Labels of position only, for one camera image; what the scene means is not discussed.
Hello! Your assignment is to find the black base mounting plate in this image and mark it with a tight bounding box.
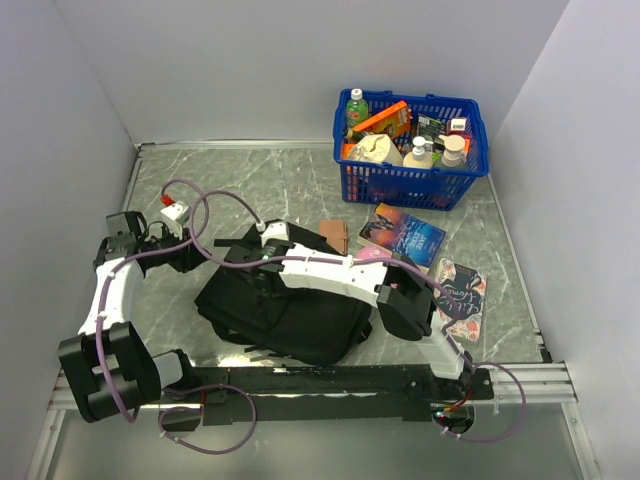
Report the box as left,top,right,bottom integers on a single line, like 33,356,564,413
156,364,494,426

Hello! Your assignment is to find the orange snack box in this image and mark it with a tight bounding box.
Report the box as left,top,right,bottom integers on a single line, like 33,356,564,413
352,100,411,139

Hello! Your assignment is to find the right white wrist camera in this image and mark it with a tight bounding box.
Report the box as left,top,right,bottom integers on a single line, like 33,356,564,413
260,221,289,246

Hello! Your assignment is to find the blue plastic shopping basket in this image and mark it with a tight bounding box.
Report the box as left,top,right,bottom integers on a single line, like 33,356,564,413
333,88,490,211

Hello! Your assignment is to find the black student backpack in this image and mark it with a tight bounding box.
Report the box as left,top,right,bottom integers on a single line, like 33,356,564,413
193,219,373,366

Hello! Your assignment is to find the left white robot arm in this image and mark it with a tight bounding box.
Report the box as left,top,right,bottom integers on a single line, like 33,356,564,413
58,202,204,423

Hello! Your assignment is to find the dark green packet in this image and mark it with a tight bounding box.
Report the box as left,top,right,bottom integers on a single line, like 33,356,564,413
413,114,447,152

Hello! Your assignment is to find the beige cap pump bottle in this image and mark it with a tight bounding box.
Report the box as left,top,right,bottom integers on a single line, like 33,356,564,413
437,135,466,170

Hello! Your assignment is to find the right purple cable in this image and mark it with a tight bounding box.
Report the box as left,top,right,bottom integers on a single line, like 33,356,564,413
187,189,528,444

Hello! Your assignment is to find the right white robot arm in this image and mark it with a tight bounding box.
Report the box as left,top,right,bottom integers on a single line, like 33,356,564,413
213,240,474,398

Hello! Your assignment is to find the white pump lotion bottle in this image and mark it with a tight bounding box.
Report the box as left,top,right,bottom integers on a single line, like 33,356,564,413
402,136,434,169

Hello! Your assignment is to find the aluminium rail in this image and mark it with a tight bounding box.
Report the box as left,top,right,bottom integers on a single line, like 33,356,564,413
47,363,578,411

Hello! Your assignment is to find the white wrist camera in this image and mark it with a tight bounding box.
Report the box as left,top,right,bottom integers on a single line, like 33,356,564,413
160,194,190,240
260,221,289,246

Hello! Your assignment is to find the blue sunset cover book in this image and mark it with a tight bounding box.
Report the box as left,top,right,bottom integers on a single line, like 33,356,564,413
357,203,446,273

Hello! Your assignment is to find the beige crumpled paper bag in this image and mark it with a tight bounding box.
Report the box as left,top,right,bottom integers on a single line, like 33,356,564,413
346,134,403,167

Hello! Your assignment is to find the green drink bottle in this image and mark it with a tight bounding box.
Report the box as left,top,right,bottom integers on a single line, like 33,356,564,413
345,88,369,128

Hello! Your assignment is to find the pink cartoon pencil case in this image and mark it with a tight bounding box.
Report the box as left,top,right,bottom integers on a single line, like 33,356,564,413
354,245,393,265

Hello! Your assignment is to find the floral cover book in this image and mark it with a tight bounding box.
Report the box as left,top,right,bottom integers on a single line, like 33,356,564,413
435,258,487,342

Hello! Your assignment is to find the small white red box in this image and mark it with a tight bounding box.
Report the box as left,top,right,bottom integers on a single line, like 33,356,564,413
447,117,468,135

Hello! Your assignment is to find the brown leather wallet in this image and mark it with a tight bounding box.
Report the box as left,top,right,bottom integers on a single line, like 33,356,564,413
318,219,348,255

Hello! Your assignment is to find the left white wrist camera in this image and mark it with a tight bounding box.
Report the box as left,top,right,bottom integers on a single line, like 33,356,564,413
160,194,190,240

